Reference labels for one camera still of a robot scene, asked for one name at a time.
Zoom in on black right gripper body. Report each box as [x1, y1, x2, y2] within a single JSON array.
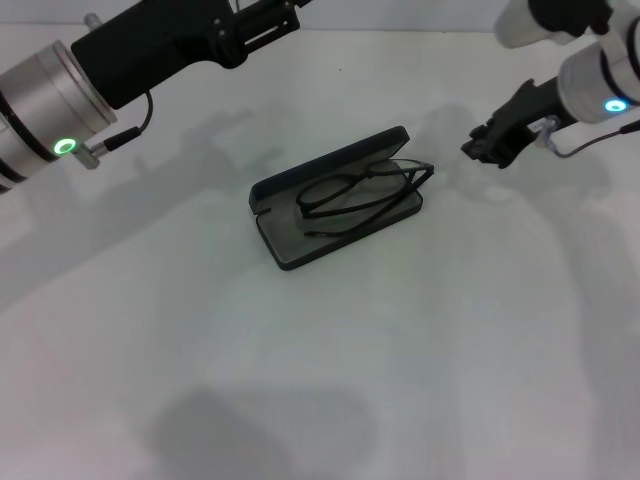
[[478, 78, 567, 170]]

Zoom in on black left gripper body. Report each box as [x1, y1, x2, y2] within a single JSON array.
[[70, 0, 250, 111]]

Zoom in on black thin-frame glasses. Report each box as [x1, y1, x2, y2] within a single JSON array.
[[295, 156, 436, 239]]

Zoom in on black glasses case grey lining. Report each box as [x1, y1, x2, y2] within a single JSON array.
[[247, 125, 425, 273]]

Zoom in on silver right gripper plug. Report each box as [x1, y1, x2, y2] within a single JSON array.
[[536, 115, 560, 147]]

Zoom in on dark right wrist cable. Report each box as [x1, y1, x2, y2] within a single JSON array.
[[547, 123, 640, 159]]

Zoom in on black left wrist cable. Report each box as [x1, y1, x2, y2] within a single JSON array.
[[74, 89, 154, 172]]

